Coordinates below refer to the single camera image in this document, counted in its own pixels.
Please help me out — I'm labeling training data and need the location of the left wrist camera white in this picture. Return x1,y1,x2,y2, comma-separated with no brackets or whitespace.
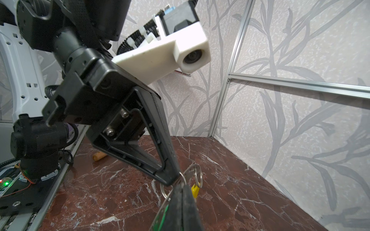
112,1,211,85

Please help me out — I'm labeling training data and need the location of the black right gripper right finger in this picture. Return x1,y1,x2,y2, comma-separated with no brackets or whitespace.
182,185,204,231

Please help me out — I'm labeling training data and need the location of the metal keyring with green tags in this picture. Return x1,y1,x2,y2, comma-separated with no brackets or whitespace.
149,164,203,231

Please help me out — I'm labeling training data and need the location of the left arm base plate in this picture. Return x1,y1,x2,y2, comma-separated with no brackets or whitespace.
1,166,59,216

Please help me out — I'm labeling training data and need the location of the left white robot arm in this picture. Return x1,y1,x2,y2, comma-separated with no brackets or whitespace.
1,1,180,186

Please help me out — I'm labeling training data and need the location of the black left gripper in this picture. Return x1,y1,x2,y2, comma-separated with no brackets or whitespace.
42,47,180,185

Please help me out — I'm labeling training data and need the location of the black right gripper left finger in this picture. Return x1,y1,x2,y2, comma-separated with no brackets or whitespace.
161,185,183,231

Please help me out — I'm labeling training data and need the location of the green circuit board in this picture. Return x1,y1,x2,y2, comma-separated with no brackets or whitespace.
0,177,13,190

